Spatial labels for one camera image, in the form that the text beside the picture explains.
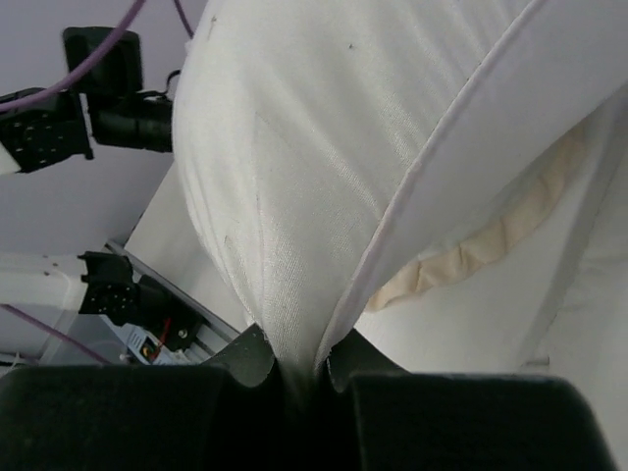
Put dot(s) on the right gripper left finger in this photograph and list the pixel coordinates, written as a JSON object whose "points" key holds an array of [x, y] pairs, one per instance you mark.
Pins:
{"points": [[224, 414]]}

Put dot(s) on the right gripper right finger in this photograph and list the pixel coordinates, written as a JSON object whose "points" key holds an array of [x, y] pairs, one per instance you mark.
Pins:
{"points": [[397, 420]]}

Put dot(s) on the white pillow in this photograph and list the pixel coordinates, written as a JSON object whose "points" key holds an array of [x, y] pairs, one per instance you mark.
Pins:
{"points": [[322, 145]]}

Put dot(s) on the grey cream ruffled pillowcase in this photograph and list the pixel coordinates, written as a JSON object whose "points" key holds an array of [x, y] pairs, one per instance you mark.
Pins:
{"points": [[524, 212]]}

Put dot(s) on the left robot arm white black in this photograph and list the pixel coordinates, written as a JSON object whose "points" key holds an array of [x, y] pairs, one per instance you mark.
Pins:
{"points": [[110, 106]]}

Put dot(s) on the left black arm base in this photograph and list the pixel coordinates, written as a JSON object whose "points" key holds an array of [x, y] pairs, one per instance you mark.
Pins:
{"points": [[149, 305]]}

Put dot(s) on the aluminium mounting rail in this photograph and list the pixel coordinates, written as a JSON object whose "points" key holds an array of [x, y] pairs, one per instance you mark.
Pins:
{"points": [[213, 336]]}

